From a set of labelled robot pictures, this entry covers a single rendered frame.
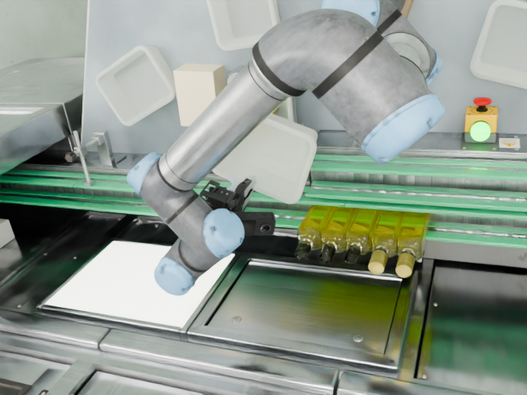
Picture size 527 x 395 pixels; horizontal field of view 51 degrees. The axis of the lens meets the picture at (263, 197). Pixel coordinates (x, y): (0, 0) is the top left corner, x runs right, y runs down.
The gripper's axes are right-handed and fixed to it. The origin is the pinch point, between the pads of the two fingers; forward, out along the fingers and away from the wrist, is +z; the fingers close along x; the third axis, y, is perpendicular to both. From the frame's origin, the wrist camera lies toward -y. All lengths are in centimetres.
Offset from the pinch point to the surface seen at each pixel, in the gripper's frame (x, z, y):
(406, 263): 2.3, -5.2, -37.1
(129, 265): 39.5, -4.5, 29.9
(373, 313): 17.7, -7.5, -34.9
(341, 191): 6.4, 16.1, -17.9
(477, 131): -15, 27, -43
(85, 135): 33, 32, 70
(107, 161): 30, 21, 54
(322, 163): 0.8, 16.9, -11.4
